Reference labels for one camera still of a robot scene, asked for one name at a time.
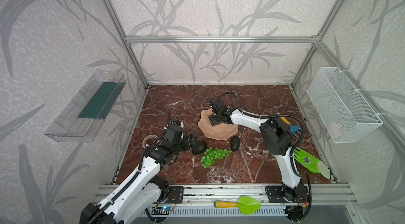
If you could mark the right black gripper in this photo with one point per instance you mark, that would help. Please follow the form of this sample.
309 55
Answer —
215 118

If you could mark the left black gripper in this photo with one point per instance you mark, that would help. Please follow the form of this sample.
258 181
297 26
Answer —
191 142

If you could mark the pink scalloped fruit bowl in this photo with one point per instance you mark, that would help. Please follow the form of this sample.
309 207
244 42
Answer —
219 132

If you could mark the dark fake avocado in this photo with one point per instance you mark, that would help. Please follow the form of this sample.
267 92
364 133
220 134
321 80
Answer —
235 143
200 148

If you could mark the green fake grape bunch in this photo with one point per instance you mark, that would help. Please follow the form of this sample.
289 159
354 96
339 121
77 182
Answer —
211 155

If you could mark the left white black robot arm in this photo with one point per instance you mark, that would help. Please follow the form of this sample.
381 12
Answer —
142 187

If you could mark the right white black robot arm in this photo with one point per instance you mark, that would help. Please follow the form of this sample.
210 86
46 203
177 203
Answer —
277 138

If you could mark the small circuit board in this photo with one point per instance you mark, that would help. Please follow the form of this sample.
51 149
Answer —
163 210

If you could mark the green pad in shelf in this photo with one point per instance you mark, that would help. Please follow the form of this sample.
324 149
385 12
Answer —
102 101

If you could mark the pink object in basket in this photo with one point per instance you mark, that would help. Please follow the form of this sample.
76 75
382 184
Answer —
335 129

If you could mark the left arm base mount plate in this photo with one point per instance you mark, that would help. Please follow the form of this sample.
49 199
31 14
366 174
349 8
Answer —
172 195

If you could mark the blue toy rake yellow handle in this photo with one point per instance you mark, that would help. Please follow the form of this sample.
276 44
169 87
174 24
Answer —
295 130

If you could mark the green toy trowel yellow handle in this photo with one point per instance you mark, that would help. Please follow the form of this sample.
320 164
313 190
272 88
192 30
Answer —
245 204

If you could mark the clear plastic wall shelf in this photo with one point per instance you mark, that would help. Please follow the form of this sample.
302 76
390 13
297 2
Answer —
67 127

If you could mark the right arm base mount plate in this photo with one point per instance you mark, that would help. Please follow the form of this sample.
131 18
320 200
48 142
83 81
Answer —
276 194

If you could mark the white wire mesh basket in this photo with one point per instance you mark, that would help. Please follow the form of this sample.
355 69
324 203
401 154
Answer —
337 100

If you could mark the aluminium front rail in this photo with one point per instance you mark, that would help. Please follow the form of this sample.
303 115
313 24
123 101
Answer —
206 194

